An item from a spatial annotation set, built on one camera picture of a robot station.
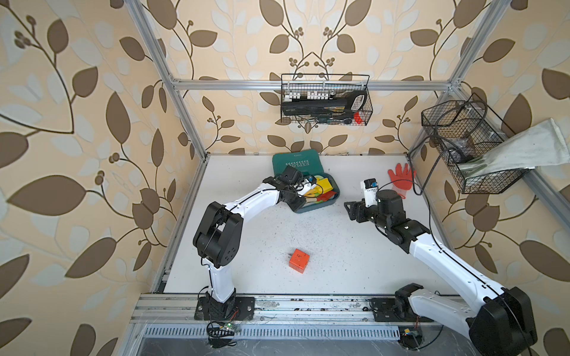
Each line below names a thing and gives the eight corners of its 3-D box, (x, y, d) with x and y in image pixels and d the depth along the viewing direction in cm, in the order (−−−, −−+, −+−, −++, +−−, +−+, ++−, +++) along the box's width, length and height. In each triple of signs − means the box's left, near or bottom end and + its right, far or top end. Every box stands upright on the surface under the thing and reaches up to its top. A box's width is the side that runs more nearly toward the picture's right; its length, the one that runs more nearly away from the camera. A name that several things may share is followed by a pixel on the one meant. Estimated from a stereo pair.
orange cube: (288, 266, 86) (288, 261, 81) (295, 253, 89) (295, 247, 85) (302, 274, 84) (303, 269, 79) (309, 259, 87) (309, 254, 83)
